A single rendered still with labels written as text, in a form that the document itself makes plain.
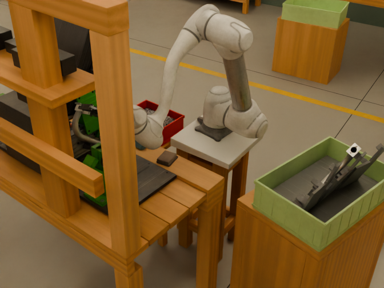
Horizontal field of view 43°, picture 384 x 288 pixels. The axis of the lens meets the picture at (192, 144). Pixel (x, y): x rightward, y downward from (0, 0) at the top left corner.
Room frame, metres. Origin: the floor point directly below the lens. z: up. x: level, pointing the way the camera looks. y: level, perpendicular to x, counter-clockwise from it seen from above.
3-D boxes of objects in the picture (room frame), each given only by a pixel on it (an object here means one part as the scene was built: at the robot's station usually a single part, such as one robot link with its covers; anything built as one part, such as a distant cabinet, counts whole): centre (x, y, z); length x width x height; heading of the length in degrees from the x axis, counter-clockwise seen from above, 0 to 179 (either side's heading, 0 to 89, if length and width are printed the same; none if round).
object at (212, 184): (2.39, 0.46, 0.82); 1.50 x 0.14 x 0.15; 52
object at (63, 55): (1.82, 0.54, 1.59); 0.15 x 0.07 x 0.07; 52
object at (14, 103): (2.13, 0.81, 1.07); 0.30 x 0.18 x 0.34; 52
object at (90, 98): (2.17, 0.54, 1.17); 0.13 x 0.12 x 0.20; 52
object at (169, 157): (2.12, 0.13, 0.91); 0.10 x 0.08 x 0.03; 152
